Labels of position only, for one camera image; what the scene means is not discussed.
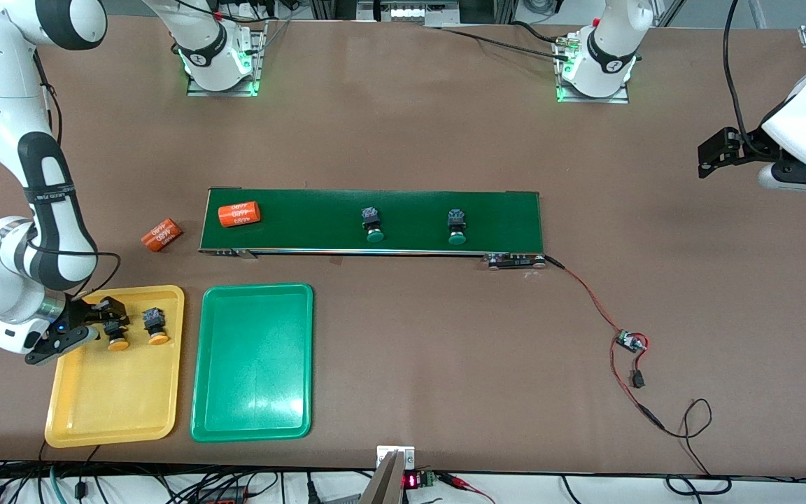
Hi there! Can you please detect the yellow push button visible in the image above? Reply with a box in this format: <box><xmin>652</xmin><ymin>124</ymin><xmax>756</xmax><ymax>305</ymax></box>
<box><xmin>141</xmin><ymin>307</ymin><xmax>171</xmax><ymax>346</ymax></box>
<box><xmin>106</xmin><ymin>318</ymin><xmax>131</xmax><ymax>352</ymax></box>

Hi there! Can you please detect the green push button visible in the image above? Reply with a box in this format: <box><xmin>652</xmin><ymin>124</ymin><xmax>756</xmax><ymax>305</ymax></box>
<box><xmin>446</xmin><ymin>208</ymin><xmax>468</xmax><ymax>246</ymax></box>
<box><xmin>362</xmin><ymin>206</ymin><xmax>385</xmax><ymax>244</ymax></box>

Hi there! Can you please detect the yellow plastic tray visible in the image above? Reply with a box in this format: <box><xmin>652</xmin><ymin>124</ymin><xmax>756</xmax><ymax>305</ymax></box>
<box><xmin>44</xmin><ymin>284</ymin><xmax>185</xmax><ymax>449</ymax></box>

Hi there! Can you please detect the green plastic tray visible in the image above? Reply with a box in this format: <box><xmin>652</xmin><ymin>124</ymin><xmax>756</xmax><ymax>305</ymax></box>
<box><xmin>190</xmin><ymin>282</ymin><xmax>314</xmax><ymax>443</ymax></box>

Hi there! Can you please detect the green conveyor belt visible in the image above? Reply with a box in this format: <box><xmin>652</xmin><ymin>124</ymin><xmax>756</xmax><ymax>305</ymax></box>
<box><xmin>198</xmin><ymin>187</ymin><xmax>547</xmax><ymax>272</ymax></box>

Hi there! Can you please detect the small black circuit board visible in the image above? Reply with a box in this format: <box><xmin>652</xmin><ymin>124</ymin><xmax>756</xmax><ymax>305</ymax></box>
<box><xmin>616</xmin><ymin>330</ymin><xmax>649</xmax><ymax>355</ymax></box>

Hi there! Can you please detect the grey lit control box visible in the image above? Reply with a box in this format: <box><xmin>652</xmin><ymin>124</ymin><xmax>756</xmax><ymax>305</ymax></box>
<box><xmin>356</xmin><ymin>0</ymin><xmax>461</xmax><ymax>27</ymax></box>

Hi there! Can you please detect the red test lead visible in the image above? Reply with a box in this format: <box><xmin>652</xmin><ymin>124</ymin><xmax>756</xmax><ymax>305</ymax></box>
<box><xmin>437</xmin><ymin>472</ymin><xmax>496</xmax><ymax>504</ymax></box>

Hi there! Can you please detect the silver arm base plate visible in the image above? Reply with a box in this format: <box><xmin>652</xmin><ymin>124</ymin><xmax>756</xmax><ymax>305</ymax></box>
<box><xmin>186</xmin><ymin>21</ymin><xmax>267</xmax><ymax>97</ymax></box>
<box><xmin>556</xmin><ymin>35</ymin><xmax>631</xmax><ymax>104</ymax></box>

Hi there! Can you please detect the teal cable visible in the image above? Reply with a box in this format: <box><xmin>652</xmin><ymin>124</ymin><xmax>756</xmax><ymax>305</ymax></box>
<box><xmin>48</xmin><ymin>465</ymin><xmax>69</xmax><ymax>504</ymax></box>

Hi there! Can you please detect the red and black wire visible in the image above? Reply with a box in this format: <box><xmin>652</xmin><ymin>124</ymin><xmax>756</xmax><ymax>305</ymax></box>
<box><xmin>545</xmin><ymin>256</ymin><xmax>666</xmax><ymax>431</ymax></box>

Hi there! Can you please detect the black base power cable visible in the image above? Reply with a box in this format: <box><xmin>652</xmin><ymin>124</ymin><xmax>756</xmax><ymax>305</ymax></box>
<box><xmin>438</xmin><ymin>21</ymin><xmax>572</xmax><ymax>60</ymax></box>

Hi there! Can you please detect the thin black cable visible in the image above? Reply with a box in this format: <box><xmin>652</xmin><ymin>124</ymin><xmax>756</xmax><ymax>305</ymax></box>
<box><xmin>658</xmin><ymin>398</ymin><xmax>733</xmax><ymax>495</ymax></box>

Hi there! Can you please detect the grey metal camera mast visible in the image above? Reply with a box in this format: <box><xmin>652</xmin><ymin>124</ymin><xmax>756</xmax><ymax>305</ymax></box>
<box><xmin>358</xmin><ymin>444</ymin><xmax>417</xmax><ymax>504</ymax></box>

